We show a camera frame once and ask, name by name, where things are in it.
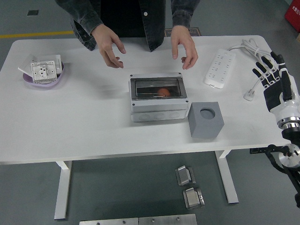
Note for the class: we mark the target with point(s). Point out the person's left hand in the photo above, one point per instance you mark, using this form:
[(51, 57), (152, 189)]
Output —
[(185, 39)]

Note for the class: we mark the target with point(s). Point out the white table leg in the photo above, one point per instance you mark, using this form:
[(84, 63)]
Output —
[(228, 182), (62, 192)]

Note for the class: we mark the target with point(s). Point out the grey cube with round hole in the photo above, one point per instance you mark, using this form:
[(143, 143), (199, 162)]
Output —
[(204, 129)]

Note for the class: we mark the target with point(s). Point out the dark floor hatch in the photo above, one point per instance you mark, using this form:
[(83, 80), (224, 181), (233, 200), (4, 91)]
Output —
[(32, 12)]

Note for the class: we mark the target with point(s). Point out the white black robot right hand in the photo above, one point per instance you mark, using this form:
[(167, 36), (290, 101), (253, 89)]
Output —
[(274, 96)]

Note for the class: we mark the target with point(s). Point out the white blank switch plate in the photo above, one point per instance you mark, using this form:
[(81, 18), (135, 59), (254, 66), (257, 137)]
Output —
[(50, 57)]

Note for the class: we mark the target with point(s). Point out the black table control panel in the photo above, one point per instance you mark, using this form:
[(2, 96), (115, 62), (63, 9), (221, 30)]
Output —
[(257, 150)]

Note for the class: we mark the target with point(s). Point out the flat metal plate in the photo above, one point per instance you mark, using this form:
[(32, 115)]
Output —
[(107, 222), (166, 220)]

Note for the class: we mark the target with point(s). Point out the red box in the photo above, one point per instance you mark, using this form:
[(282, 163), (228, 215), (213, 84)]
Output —
[(294, 16)]

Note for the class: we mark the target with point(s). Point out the white flat cover plate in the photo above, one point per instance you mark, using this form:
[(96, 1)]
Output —
[(24, 65)]

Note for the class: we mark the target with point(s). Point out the person's right forearm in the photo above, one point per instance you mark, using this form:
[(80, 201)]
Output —
[(82, 16)]

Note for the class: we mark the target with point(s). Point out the purple plastic bowl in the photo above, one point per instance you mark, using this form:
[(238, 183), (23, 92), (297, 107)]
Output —
[(44, 85)]

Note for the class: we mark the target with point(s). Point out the tan cardboard piece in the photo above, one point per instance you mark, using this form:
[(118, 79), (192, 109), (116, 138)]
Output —
[(298, 38)]

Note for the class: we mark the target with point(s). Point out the person's right hand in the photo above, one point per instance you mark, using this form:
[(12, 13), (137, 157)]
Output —
[(106, 44)]

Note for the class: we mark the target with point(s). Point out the grey electrical box clear lid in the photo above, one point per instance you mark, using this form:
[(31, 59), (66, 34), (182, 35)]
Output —
[(150, 110)]

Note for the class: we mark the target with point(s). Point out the orange cylinder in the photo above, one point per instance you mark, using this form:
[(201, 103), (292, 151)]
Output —
[(162, 92)]

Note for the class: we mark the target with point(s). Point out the yellow floor tape line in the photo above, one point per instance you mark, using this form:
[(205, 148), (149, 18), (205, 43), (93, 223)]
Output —
[(35, 34)]

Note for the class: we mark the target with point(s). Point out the white socket panel with holes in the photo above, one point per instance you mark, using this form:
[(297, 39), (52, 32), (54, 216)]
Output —
[(41, 70)]

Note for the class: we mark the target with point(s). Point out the white power strip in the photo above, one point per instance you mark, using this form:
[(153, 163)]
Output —
[(220, 68)]

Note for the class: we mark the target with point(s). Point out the person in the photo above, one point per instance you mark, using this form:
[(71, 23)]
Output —
[(126, 18)]

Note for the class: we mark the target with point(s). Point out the dark floor sign with lettering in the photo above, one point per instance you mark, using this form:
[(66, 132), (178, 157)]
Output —
[(197, 32)]

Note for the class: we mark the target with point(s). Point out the small metal block fixture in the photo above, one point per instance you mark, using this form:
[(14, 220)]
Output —
[(192, 199), (184, 175)]

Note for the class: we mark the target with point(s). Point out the person's left forearm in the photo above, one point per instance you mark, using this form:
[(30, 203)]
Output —
[(184, 12)]

